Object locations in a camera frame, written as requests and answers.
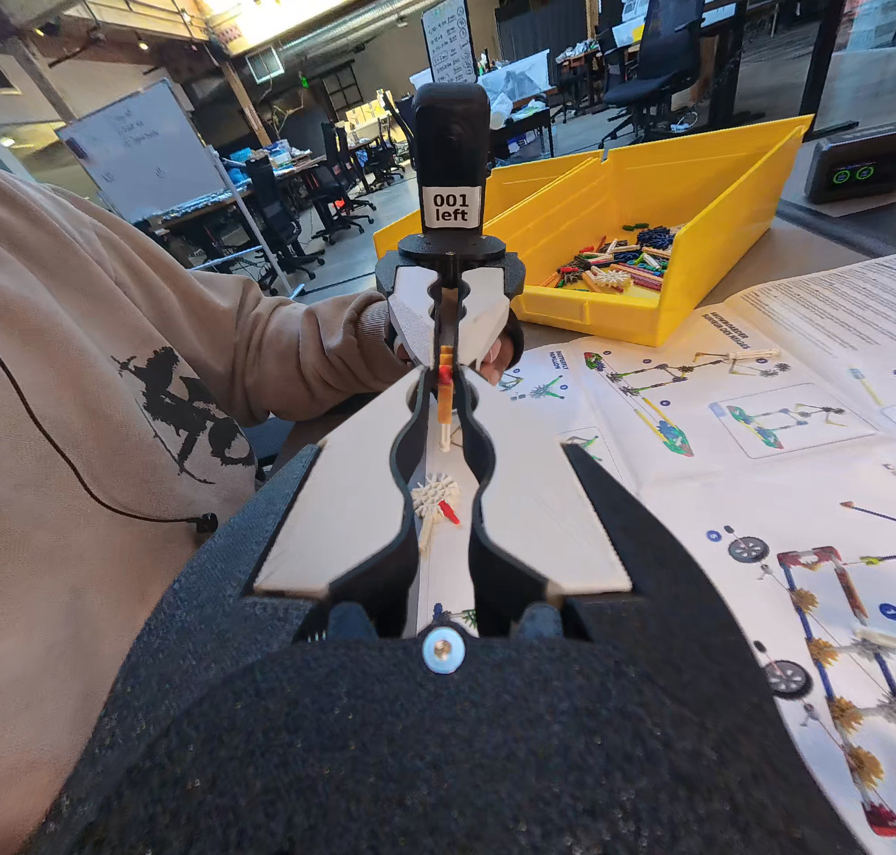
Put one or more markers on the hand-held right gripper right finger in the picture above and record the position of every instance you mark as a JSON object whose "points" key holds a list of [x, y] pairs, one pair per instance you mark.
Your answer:
{"points": [[553, 519]]}

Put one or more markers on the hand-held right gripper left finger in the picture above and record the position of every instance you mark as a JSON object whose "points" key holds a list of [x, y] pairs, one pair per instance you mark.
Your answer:
{"points": [[343, 519]]}

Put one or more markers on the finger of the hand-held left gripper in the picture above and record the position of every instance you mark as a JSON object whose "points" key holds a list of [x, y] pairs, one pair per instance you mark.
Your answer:
{"points": [[413, 309], [483, 316]]}

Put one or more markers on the white rod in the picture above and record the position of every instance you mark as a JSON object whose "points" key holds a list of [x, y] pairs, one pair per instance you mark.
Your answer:
{"points": [[426, 533], [445, 438]]}

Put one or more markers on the white snowflake connector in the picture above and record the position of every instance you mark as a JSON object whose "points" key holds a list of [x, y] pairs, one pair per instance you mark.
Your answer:
{"points": [[434, 494]]}

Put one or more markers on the person's left hand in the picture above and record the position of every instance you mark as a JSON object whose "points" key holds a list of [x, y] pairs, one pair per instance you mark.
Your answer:
{"points": [[498, 365]]}

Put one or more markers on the yellow plastic parts bin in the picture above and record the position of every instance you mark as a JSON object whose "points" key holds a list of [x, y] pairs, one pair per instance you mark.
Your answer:
{"points": [[735, 204], [525, 183]]}

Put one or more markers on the small whiteboard sign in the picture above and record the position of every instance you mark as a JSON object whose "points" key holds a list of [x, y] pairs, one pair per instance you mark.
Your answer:
{"points": [[448, 36]]}

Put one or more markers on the black office chair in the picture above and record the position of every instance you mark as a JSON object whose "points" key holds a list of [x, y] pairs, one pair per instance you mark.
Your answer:
{"points": [[336, 183], [280, 225], [665, 43]]}

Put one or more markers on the pile of toy pieces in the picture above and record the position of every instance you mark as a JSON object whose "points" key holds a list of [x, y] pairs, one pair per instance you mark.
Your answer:
{"points": [[616, 260]]}

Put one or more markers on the white printed instruction sheet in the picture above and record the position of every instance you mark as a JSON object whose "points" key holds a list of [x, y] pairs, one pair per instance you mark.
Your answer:
{"points": [[735, 484]]}

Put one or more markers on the person's beige hoodie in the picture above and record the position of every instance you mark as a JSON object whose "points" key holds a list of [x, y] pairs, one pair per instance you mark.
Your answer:
{"points": [[84, 554]]}

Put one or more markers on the whiteboard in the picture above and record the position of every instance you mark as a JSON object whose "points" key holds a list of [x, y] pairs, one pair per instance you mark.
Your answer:
{"points": [[140, 148]]}

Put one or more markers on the black device with green lights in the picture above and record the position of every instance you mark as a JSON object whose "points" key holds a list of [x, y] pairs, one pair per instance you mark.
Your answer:
{"points": [[850, 165]]}

